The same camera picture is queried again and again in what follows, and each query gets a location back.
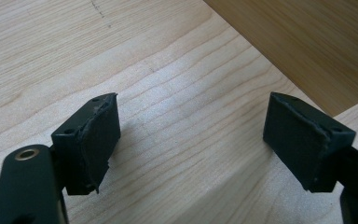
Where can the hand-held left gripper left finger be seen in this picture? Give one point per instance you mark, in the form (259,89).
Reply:
(88,146)

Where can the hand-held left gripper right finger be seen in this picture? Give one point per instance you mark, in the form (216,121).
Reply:
(304,143)

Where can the wooden tea box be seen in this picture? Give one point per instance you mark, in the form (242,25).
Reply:
(307,40)

